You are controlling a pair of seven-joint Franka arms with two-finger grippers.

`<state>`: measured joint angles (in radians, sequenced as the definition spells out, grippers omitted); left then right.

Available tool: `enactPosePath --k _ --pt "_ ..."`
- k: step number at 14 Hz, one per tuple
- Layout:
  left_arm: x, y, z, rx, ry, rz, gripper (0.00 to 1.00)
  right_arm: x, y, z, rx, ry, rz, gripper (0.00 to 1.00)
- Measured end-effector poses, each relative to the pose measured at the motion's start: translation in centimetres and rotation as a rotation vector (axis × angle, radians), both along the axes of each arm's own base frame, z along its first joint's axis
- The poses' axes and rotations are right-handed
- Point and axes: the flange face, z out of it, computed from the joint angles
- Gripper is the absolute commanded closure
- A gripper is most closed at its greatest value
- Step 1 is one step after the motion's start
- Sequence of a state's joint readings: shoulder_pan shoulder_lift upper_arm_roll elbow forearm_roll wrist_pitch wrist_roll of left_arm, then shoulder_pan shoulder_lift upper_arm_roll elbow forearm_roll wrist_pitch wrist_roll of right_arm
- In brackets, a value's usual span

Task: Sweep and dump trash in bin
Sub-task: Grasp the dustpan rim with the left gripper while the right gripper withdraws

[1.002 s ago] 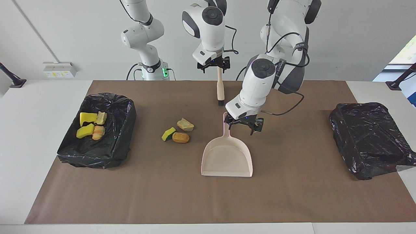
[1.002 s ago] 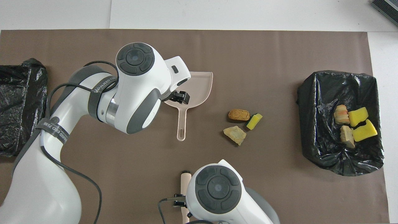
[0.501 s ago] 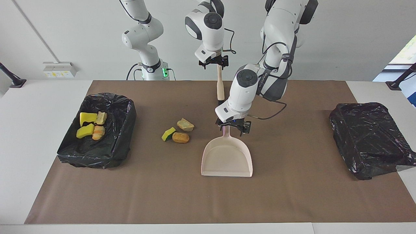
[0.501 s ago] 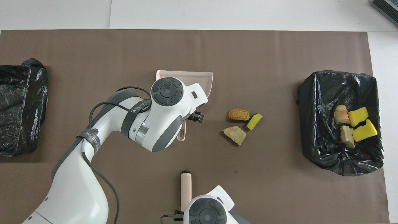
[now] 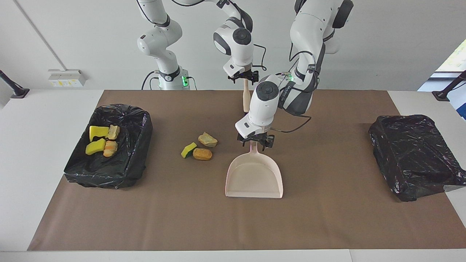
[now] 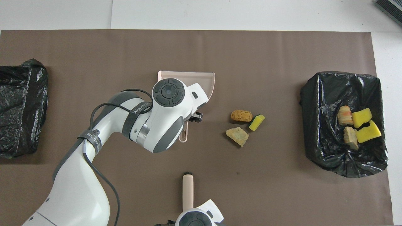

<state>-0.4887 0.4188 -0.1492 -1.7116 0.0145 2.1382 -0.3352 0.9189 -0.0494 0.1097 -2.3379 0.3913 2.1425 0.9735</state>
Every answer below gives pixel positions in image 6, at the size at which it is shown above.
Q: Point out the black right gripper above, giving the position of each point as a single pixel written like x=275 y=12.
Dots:
x=165 y=223

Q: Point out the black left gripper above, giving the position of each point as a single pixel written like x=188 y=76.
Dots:
x=196 y=117

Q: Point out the pink plastic dustpan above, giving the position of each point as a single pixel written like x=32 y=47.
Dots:
x=204 y=80

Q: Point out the orange-brown bread roll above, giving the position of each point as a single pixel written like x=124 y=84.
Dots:
x=241 y=115

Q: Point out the yellow green sponge scrap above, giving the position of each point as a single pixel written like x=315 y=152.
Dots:
x=257 y=122

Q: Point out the notched yellow sponge scrap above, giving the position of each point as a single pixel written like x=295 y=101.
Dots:
x=368 y=132

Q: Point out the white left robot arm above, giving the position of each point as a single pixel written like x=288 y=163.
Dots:
x=78 y=194

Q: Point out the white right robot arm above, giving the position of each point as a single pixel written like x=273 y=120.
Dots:
x=196 y=219

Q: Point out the black bag lined bin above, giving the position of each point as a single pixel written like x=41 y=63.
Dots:
x=323 y=119
x=25 y=103

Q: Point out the brown paper table mat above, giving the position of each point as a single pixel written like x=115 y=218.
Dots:
x=125 y=56

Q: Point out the dark grey ribbed device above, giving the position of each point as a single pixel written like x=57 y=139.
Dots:
x=391 y=9

